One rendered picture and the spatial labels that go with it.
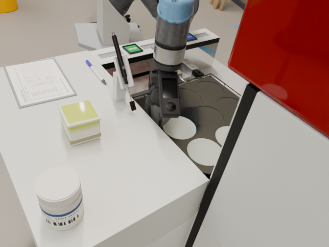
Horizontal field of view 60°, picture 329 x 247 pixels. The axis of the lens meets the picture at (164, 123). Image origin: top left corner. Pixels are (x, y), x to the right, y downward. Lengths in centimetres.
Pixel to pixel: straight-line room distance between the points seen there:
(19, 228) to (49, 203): 124
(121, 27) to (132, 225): 98
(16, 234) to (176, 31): 136
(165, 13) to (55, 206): 42
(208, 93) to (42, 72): 53
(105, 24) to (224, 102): 65
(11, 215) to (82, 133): 117
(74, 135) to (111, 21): 78
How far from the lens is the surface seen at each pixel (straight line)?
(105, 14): 132
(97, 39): 143
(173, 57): 67
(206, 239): 77
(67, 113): 66
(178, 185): 61
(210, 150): 79
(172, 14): 63
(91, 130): 66
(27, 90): 85
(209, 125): 87
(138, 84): 102
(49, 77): 90
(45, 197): 49
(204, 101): 96
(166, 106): 66
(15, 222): 175
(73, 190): 49
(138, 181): 61
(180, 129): 83
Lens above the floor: 146
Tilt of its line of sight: 41 degrees down
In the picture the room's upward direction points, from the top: 10 degrees clockwise
